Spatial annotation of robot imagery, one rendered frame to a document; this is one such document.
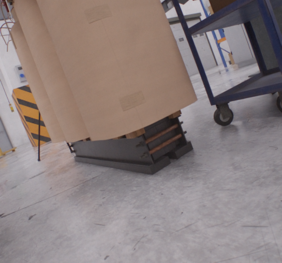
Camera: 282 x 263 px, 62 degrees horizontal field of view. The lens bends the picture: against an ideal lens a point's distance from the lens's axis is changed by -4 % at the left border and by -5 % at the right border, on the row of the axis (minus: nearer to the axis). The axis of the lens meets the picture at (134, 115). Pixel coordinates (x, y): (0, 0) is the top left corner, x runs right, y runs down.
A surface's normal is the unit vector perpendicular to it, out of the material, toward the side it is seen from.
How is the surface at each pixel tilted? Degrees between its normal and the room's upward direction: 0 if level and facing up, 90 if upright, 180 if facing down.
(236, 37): 90
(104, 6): 90
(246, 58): 90
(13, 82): 90
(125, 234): 0
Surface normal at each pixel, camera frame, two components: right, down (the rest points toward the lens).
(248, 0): -0.77, 0.35
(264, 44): -0.87, 0.37
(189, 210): -0.36, -0.93
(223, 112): 0.04, 0.07
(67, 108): -0.42, 0.25
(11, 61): 0.50, -0.11
